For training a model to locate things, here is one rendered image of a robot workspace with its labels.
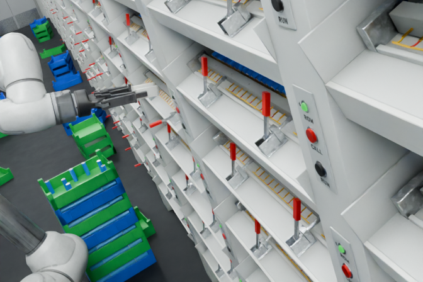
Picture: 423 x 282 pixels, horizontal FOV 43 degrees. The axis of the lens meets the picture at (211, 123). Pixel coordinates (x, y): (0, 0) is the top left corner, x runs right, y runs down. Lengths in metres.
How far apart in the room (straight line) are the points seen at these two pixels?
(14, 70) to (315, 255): 0.98
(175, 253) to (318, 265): 1.79
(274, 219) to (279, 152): 0.22
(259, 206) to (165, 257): 1.62
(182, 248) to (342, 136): 2.13
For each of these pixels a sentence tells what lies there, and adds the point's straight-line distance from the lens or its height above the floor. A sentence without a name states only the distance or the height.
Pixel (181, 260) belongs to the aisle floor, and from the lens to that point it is 2.57.
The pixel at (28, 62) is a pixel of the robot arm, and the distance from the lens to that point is 1.56.
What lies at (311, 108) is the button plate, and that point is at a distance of 0.55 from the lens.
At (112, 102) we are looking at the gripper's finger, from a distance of 1.51.
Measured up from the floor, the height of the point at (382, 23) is 1.34.
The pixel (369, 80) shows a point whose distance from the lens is 0.48.
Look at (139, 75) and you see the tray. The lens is 1.91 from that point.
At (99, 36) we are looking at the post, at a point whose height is 1.00.
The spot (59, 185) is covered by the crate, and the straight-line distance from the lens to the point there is 2.54.
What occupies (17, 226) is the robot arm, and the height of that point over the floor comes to 0.63.
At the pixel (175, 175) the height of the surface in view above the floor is 0.55.
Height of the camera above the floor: 1.50
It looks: 24 degrees down
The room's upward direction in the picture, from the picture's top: 19 degrees counter-clockwise
